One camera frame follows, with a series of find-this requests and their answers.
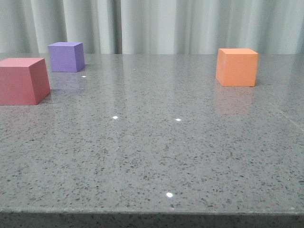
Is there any orange foam block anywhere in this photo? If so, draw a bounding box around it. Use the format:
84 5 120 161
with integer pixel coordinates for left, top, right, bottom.
216 48 258 87

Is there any pale green curtain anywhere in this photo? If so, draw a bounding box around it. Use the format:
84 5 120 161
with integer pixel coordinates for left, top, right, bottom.
0 0 304 54

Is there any purple foam block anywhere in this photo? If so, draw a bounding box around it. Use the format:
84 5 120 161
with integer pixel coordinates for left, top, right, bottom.
48 42 85 73

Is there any red foam block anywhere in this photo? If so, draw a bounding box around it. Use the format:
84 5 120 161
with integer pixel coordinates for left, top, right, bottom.
0 57 50 105

